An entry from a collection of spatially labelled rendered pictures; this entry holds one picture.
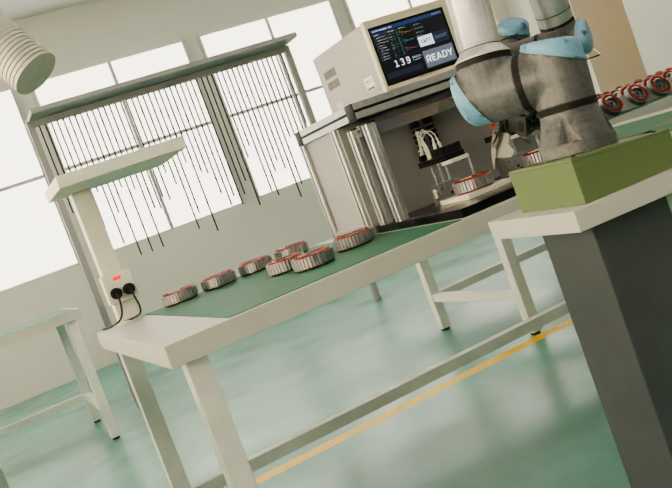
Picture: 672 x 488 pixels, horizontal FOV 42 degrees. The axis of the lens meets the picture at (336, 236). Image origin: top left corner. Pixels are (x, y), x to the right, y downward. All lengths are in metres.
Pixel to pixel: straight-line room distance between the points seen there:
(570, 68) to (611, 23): 4.86
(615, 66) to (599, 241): 4.87
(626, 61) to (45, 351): 5.53
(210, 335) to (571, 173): 0.78
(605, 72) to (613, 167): 4.80
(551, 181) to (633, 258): 0.21
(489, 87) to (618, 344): 0.56
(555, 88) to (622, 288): 0.40
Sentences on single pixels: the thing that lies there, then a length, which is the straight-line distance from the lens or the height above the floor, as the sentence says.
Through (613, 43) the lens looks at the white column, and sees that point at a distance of 6.56.
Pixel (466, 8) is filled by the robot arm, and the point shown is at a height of 1.17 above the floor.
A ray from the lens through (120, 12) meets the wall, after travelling 8.98.
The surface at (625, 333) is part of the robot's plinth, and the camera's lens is 1.74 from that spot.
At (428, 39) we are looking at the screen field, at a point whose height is 1.22.
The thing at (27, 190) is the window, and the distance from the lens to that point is 8.49.
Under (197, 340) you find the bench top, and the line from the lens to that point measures 1.81.
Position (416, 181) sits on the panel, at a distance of 2.59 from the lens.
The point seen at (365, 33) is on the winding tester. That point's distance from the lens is 2.48.
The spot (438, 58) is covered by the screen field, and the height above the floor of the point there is 1.16.
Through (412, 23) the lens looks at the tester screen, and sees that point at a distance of 2.56.
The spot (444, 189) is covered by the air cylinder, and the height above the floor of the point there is 0.80.
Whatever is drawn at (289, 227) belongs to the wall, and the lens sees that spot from 8.97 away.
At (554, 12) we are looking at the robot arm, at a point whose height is 1.11.
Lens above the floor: 0.96
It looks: 4 degrees down
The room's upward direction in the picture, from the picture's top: 20 degrees counter-clockwise
